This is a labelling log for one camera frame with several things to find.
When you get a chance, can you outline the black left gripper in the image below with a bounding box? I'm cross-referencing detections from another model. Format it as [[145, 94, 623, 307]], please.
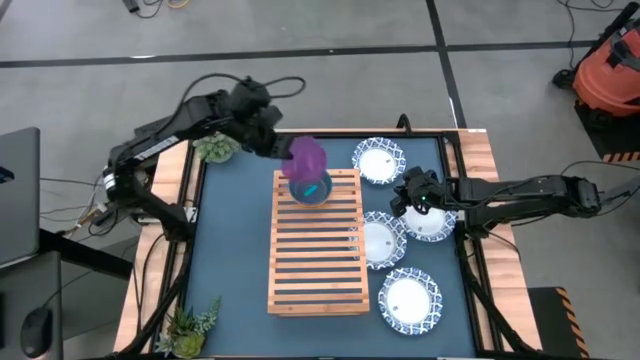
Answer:
[[243, 105, 296, 160]]

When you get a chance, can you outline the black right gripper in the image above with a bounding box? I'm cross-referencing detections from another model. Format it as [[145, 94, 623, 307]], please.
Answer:
[[389, 166, 451, 218]]

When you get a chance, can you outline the purple plastic bowl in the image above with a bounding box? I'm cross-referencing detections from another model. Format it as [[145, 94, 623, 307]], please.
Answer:
[[279, 134, 330, 184]]

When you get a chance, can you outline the blue patterned paper bowl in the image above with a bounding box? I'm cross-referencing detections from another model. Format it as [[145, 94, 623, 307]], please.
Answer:
[[352, 210, 409, 272], [377, 266, 444, 336], [398, 202, 459, 244], [351, 136, 407, 186]]

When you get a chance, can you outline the slatted bamboo shelf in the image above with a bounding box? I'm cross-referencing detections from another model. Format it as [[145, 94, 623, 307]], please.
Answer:
[[267, 168, 372, 317]]

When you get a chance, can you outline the pale green potted succulent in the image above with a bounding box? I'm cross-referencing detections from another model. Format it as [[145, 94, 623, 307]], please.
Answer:
[[192, 130, 242, 165]]

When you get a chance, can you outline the blue table mat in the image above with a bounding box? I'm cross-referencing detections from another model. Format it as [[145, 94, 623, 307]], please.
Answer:
[[183, 135, 477, 359]]

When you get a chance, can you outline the hazard striped black mat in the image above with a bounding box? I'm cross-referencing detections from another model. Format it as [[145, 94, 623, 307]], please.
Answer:
[[527, 286, 592, 359]]

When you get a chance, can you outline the mixed green succulent arrangement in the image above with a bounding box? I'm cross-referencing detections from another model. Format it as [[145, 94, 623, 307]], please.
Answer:
[[153, 294, 224, 360]]

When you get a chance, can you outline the black hazard edged platform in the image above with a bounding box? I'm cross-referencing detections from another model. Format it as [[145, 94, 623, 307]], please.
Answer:
[[573, 98, 640, 164]]

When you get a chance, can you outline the orange shop vacuum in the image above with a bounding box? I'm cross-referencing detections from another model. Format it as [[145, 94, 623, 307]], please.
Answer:
[[552, 1, 640, 119]]

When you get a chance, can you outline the grey laptop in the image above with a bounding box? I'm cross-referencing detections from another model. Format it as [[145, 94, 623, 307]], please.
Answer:
[[0, 126, 42, 269]]

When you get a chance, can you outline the black desk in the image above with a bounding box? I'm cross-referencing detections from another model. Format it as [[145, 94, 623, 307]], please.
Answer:
[[0, 227, 134, 360]]

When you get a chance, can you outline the black computer mouse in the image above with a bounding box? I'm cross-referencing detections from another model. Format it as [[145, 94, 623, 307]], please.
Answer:
[[19, 305, 54, 360]]

